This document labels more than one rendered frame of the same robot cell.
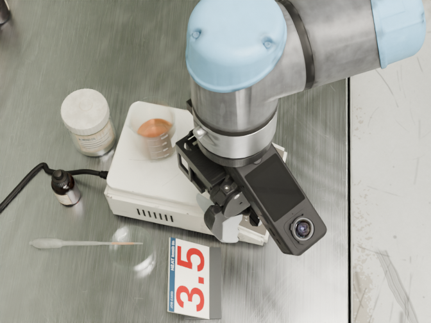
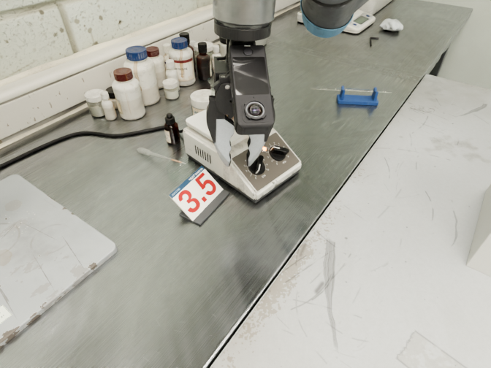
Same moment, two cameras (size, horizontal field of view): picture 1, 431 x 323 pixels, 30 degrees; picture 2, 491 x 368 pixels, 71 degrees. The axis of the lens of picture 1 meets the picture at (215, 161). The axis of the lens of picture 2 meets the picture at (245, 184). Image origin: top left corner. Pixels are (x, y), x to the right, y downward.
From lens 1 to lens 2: 0.56 m
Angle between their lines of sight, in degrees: 27
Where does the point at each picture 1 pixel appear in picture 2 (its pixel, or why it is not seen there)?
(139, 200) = (197, 137)
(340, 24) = not seen: outside the picture
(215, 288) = (210, 208)
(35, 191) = (160, 133)
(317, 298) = (268, 245)
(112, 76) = not seen: hidden behind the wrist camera
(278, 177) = (257, 71)
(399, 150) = (378, 198)
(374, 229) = (333, 228)
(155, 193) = (205, 131)
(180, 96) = not seen: hidden behind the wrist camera
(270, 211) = (237, 87)
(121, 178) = (194, 120)
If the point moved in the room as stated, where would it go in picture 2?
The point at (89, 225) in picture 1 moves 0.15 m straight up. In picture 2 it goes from (171, 155) to (158, 87)
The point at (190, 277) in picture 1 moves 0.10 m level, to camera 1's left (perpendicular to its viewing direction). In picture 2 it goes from (198, 192) to (152, 175)
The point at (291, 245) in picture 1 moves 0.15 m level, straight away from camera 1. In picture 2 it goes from (240, 115) to (311, 73)
